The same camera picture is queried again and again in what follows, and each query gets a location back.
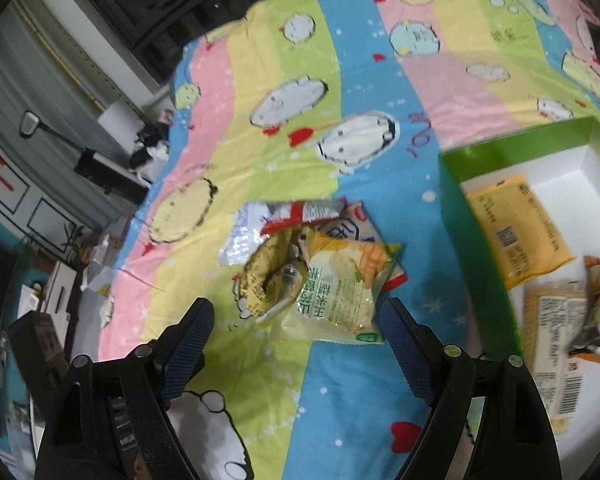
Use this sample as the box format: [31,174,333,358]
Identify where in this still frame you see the white snack packet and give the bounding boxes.
[219,200,348,267]

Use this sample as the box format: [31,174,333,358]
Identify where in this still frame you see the green potted plant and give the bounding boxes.
[22,225,88,266]

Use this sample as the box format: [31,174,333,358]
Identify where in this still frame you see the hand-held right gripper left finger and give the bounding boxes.
[34,296,216,480]

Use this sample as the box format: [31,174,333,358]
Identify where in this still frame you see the green cardboard box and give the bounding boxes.
[439,116,600,466]

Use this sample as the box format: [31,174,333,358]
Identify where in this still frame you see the clear biscuit stick packet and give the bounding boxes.
[522,280,596,436]

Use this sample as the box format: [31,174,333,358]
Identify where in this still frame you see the red snack packet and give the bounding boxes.
[340,201,408,293]

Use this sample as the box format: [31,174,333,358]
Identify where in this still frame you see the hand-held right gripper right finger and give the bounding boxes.
[380,296,564,480]

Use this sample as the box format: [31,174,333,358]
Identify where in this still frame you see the crinkled yellow snack packet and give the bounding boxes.
[232,227,316,323]

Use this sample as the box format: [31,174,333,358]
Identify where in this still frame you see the dark cabinet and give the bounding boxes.
[77,0,266,81]

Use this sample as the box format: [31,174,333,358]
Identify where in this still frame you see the black stand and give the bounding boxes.
[75,147,148,196]

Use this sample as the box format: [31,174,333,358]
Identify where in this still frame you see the black and white clothes pile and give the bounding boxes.
[130,120,173,183]

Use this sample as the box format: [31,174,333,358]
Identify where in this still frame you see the dark brown box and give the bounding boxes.
[7,310,81,391]

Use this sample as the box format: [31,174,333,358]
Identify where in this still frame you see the white side table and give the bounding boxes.
[30,260,86,322]

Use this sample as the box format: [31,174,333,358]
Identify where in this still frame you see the pale yellow chips packet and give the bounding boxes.
[292,232,403,346]

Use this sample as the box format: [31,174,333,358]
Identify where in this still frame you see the black lamp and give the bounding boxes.
[20,111,84,149]

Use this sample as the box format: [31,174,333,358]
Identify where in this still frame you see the white board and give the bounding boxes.
[97,100,146,133]

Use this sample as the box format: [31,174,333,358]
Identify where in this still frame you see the striped cartoon printed blanket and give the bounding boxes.
[95,0,600,480]

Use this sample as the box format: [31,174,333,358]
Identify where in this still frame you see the white papers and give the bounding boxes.
[80,237,126,296]

